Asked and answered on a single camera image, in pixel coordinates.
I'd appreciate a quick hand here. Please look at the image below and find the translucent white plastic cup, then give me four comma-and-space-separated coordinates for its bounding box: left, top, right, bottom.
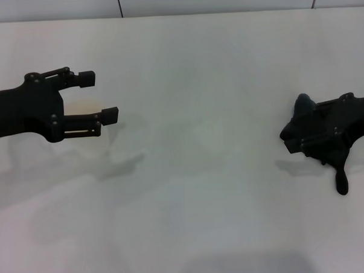
62, 97, 121, 160

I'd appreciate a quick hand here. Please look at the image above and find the dark blue rag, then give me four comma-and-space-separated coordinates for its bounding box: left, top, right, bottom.
278, 91, 353, 199

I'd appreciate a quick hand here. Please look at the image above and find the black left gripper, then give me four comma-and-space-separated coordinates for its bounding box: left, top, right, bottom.
0, 64, 121, 146

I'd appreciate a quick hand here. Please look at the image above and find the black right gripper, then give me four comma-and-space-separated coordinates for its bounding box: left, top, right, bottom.
284, 92, 364, 154

